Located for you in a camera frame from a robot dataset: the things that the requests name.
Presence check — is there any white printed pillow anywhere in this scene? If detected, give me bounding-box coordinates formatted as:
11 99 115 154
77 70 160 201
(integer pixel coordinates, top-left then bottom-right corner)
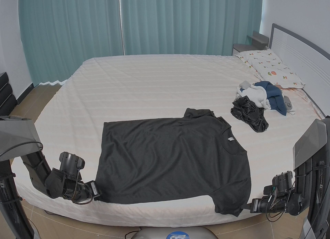
234 48 306 89

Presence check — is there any bed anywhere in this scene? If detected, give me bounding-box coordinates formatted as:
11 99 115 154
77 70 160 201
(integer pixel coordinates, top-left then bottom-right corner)
12 23 330 227

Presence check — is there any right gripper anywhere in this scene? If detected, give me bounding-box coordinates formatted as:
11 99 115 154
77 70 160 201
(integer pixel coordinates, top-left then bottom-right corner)
251 198 273 214

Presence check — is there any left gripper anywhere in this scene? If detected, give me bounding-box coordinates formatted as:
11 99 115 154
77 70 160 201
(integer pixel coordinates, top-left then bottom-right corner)
77 180 103 204

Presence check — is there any black T-shirt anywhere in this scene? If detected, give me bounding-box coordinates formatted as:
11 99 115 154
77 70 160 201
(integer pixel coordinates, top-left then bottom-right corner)
95 108 252 217

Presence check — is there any blue-green curtain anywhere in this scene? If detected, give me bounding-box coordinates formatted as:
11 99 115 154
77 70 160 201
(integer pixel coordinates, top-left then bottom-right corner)
120 0 264 56
19 0 125 87

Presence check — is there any pile of clothes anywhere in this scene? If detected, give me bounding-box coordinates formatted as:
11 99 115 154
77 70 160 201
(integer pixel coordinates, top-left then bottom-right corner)
230 80 296 133

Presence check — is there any grey bedside table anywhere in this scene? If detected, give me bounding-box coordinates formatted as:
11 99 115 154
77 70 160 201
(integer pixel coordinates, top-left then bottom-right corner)
233 31 270 56

